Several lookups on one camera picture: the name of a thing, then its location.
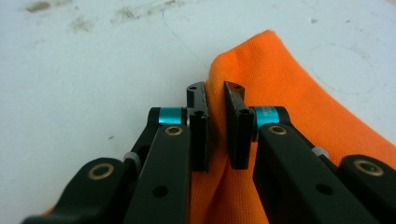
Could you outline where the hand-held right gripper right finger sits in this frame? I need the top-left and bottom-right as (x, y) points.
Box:
(223, 81), (282, 171)

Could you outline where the orange polo shirt blue collar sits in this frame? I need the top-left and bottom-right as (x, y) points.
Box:
(40, 29), (396, 224)

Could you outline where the white foam mat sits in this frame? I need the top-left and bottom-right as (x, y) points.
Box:
(0, 0), (396, 224)

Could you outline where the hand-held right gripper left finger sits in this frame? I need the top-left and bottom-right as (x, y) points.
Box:
(158, 81), (209, 173)

